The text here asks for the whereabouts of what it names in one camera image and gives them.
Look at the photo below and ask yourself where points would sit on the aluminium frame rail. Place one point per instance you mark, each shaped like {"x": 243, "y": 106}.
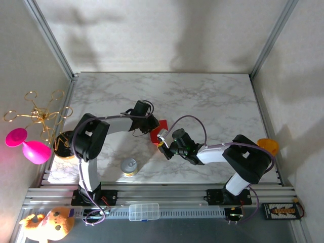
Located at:
{"x": 164, "y": 195}

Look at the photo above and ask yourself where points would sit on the small black controller board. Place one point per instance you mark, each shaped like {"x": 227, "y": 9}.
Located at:
{"x": 234, "y": 215}
{"x": 92, "y": 213}

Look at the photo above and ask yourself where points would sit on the silver tin can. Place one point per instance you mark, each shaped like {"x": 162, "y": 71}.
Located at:
{"x": 129, "y": 167}

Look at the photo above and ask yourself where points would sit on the orange plastic wine glass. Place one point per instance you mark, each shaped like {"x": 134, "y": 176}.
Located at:
{"x": 269, "y": 145}

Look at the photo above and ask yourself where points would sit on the aluminium table side rail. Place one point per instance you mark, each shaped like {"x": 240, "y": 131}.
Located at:
{"x": 67, "y": 101}
{"x": 259, "y": 101}

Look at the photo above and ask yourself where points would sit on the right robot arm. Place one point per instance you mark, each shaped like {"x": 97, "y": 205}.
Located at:
{"x": 246, "y": 159}

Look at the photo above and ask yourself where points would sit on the yellow connector power lead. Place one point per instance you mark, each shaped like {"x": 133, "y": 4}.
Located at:
{"x": 296, "y": 201}

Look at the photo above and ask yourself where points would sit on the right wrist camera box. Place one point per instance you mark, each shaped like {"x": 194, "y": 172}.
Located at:
{"x": 162, "y": 132}

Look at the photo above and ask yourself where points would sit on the pink plastic wine glass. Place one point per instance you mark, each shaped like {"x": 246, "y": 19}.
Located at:
{"x": 16, "y": 136}

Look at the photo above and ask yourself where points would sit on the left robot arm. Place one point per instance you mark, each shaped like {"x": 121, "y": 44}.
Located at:
{"x": 88, "y": 136}

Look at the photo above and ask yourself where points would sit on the orange plush toy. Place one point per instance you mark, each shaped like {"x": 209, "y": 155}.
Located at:
{"x": 53, "y": 222}

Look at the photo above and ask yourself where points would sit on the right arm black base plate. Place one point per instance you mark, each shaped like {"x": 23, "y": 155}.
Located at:
{"x": 213, "y": 196}

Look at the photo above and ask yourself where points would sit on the clear plastic compartment box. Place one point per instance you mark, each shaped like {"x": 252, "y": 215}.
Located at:
{"x": 144, "y": 212}

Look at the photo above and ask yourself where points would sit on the red paper sheet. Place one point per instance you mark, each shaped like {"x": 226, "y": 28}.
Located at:
{"x": 154, "y": 136}

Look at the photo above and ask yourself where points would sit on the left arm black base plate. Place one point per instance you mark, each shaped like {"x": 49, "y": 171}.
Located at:
{"x": 111, "y": 196}

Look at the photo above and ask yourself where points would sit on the black power distribution board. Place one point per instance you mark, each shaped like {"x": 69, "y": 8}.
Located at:
{"x": 282, "y": 211}

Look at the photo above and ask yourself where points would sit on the aluminium frame post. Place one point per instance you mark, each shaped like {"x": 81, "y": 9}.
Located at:
{"x": 50, "y": 38}
{"x": 273, "y": 38}

